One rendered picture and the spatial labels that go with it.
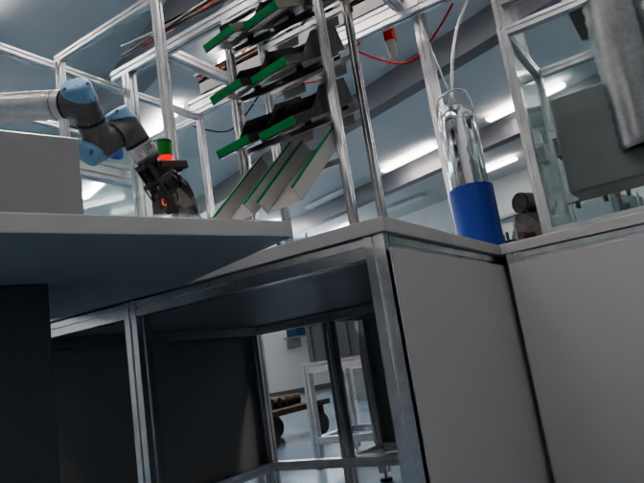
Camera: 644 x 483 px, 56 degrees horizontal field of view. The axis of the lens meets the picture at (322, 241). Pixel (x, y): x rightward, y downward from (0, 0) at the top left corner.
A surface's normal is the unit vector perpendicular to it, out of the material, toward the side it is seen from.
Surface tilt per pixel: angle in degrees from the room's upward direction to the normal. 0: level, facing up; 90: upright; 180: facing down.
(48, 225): 90
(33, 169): 90
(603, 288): 90
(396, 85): 90
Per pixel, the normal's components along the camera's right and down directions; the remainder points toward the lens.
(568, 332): -0.54, -0.08
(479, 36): -0.78, 0.00
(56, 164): 0.62, -0.25
